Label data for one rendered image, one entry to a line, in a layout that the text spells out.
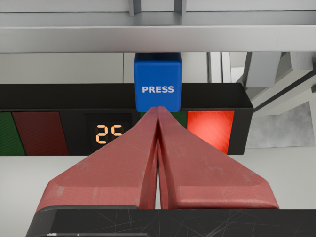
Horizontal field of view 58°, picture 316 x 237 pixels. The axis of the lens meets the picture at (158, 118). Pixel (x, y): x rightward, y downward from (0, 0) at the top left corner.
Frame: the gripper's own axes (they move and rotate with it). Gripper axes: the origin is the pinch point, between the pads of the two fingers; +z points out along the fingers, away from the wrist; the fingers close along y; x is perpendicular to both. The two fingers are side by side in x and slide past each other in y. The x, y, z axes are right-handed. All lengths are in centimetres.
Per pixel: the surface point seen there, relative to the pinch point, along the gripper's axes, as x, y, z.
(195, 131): 4.0, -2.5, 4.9
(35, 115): 2.7, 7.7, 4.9
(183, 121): 3.1, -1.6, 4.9
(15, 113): 2.6, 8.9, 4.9
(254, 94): 7.8, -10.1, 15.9
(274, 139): 46, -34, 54
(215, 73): 17.3, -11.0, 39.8
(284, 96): 7.5, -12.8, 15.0
